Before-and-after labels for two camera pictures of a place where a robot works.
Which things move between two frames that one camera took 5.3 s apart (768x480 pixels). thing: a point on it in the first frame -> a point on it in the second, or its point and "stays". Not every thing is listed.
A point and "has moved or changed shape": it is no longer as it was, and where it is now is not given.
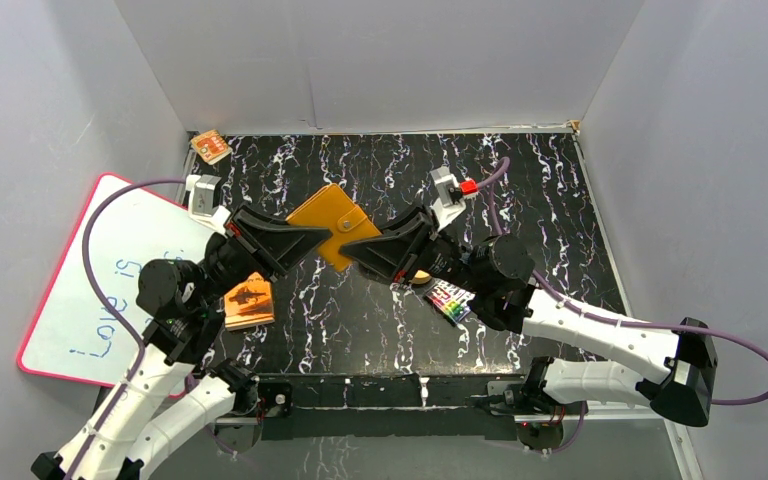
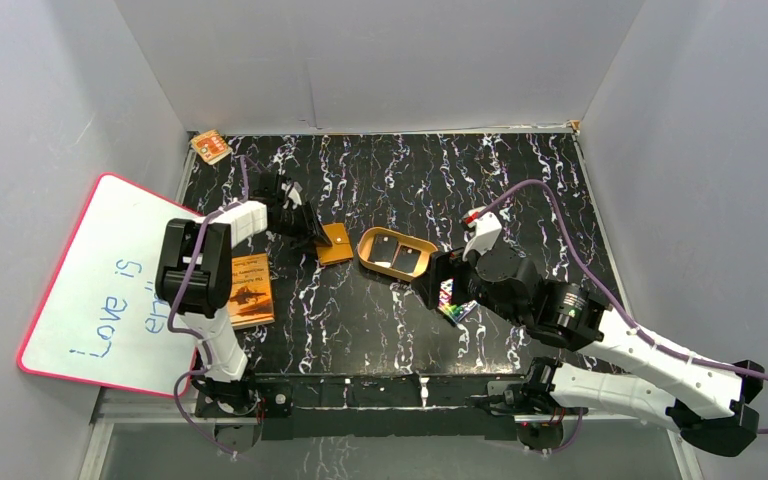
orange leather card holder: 334,210 has moved or changed shape
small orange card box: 211,146 stays
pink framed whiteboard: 73,334 stays
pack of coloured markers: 450,300 stays
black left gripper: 244,240 -> 298,221
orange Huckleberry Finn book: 249,304 stays
